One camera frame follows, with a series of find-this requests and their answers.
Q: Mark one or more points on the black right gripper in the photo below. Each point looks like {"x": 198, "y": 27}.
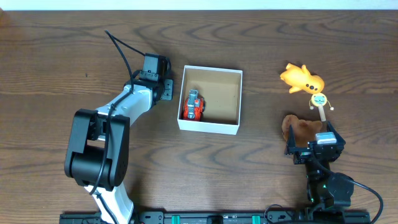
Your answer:
{"x": 303, "y": 154}

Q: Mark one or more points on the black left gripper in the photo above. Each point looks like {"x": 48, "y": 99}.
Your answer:
{"x": 168, "y": 89}

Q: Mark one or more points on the red toy truck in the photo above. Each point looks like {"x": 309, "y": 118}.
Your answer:
{"x": 194, "y": 106}

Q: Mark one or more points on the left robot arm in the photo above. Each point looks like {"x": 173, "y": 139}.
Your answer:
{"x": 98, "y": 149}

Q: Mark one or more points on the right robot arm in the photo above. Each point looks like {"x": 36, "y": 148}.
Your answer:
{"x": 329, "y": 192}

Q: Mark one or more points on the brown plush toy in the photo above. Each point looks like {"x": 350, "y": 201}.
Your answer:
{"x": 304, "y": 131}

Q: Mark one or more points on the wooden cat rattle drum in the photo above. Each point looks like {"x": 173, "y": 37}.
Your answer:
{"x": 319, "y": 100}

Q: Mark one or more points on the white cardboard box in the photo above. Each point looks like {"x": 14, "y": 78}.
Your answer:
{"x": 221, "y": 90}

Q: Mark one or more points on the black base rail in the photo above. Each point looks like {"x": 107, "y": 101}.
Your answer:
{"x": 272, "y": 216}

